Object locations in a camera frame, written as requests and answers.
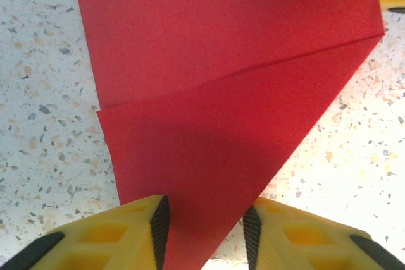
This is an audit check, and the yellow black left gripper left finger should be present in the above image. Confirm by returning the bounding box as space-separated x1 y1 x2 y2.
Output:
0 194 171 270

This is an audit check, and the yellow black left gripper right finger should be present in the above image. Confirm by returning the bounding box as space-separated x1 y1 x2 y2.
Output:
242 196 405 270

